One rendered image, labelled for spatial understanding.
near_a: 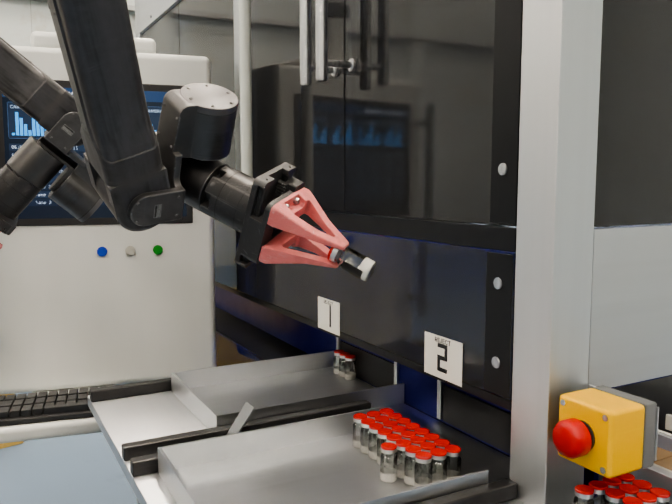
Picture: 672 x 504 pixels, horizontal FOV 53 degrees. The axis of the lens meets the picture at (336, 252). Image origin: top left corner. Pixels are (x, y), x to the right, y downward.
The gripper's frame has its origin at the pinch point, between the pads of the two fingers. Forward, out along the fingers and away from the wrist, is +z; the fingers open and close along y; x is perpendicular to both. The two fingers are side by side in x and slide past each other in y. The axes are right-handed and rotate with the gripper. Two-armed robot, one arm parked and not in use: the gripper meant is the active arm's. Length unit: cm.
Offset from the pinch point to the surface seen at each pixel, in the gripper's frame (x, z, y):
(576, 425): 6.4, 28.8, -9.3
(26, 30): 582, -674, -291
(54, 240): 38, -74, -56
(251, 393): 28, -16, -53
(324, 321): 41, -11, -41
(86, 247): 42, -68, -56
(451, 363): 21.3, 14.1, -20.9
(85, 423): 17, -43, -73
